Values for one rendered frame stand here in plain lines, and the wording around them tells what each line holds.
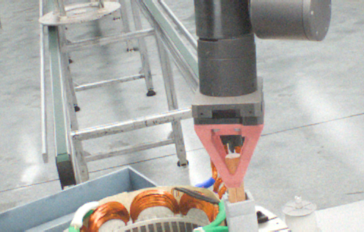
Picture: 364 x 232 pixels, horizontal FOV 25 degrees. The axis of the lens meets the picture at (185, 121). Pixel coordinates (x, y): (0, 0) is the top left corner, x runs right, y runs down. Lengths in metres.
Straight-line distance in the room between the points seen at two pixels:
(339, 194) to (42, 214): 2.38
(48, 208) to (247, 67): 0.55
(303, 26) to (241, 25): 0.07
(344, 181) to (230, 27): 2.87
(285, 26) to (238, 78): 0.07
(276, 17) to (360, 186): 2.84
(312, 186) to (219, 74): 2.84
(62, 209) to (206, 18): 0.56
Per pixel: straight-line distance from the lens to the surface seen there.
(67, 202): 1.26
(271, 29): 0.75
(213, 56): 0.77
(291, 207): 1.54
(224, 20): 0.76
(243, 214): 0.84
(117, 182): 1.28
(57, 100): 2.74
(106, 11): 3.81
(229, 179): 0.82
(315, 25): 0.74
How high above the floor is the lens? 1.55
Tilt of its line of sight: 20 degrees down
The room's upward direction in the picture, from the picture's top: 10 degrees counter-clockwise
